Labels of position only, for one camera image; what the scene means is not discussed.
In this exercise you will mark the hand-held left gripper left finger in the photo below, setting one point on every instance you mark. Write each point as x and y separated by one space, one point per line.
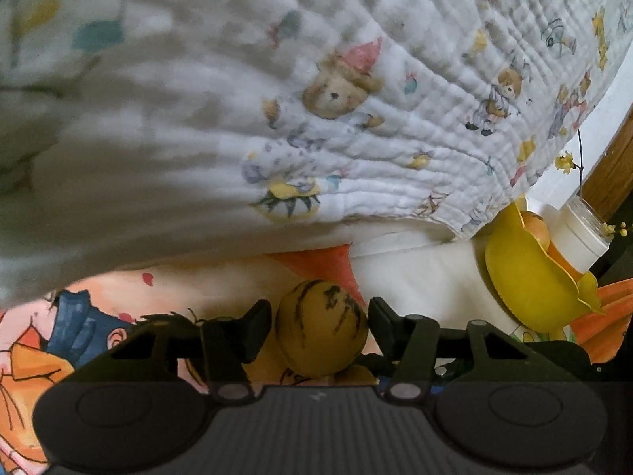
257 326

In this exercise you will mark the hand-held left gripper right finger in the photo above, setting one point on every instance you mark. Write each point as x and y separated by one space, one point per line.
385 326

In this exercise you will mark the striped yellow pepino melon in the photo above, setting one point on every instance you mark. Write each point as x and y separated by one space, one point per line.
321 329

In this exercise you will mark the yellow plastic bowl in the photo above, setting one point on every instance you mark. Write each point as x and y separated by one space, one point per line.
529 287

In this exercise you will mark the large yellow-green pear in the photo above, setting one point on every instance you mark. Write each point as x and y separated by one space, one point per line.
267 362

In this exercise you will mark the white pillow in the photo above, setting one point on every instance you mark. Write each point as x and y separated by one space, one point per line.
420 267

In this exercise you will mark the pale orange round fruit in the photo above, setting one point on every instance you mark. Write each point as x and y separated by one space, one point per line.
536 230

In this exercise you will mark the white jar with orange base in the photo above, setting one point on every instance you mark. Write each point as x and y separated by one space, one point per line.
578 237

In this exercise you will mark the white bear printed blanket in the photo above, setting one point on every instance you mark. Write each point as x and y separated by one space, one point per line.
247 109

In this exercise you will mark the cartoon printed cloth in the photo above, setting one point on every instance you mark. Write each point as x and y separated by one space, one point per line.
29 356

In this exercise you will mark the yellow flower branch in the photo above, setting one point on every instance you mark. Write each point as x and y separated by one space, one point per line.
561 162

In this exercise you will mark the brown wooden frame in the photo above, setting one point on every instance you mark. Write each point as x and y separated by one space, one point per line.
613 173

